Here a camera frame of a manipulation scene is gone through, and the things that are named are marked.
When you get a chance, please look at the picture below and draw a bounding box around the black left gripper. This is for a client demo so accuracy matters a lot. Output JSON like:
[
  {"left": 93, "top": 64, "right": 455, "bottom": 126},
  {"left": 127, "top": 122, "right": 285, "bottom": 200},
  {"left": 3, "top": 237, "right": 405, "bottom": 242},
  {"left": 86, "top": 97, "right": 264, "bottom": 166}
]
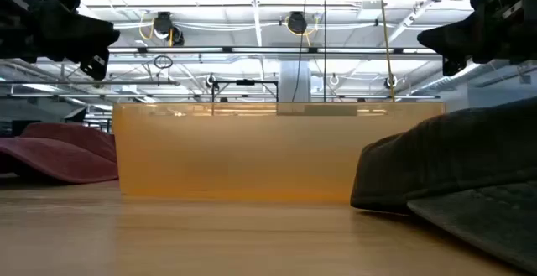
[{"left": 0, "top": 0, "right": 121, "bottom": 80}]

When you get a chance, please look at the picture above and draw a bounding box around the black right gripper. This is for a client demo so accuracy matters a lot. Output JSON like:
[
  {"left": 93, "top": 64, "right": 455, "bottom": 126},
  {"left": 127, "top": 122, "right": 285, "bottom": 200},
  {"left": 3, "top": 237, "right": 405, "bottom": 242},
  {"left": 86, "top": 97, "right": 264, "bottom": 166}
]
[{"left": 417, "top": 0, "right": 537, "bottom": 78}]

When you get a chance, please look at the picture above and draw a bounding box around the maroon baseball cap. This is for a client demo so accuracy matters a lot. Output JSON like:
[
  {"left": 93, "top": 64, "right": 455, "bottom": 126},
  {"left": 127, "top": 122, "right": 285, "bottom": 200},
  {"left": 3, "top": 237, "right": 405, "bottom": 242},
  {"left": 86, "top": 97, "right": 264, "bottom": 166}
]
[{"left": 0, "top": 121, "right": 120, "bottom": 185}]

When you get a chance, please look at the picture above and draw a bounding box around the dark grey baseball cap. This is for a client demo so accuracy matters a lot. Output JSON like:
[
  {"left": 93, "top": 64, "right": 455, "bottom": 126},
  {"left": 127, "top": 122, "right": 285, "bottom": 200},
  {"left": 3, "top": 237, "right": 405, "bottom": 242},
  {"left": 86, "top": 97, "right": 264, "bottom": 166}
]
[{"left": 350, "top": 97, "right": 537, "bottom": 273}]

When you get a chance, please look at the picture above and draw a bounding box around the orange translucent plastic bin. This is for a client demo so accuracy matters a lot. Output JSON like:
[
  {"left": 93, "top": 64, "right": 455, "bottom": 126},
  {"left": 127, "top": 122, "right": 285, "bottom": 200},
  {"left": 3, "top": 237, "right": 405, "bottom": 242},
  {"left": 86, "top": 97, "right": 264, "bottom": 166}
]
[{"left": 112, "top": 102, "right": 446, "bottom": 204}]

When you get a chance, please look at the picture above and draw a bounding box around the black coiled cable loop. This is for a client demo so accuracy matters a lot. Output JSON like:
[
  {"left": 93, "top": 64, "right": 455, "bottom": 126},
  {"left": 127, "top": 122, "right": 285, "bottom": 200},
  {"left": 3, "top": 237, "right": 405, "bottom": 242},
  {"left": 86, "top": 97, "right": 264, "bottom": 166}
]
[{"left": 153, "top": 54, "right": 174, "bottom": 70}]

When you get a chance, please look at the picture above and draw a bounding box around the black rig frame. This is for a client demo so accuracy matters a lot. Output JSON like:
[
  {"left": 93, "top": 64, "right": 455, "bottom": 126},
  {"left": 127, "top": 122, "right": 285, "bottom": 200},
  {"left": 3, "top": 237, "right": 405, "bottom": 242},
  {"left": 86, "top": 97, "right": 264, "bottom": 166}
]
[{"left": 211, "top": 78, "right": 279, "bottom": 103}]

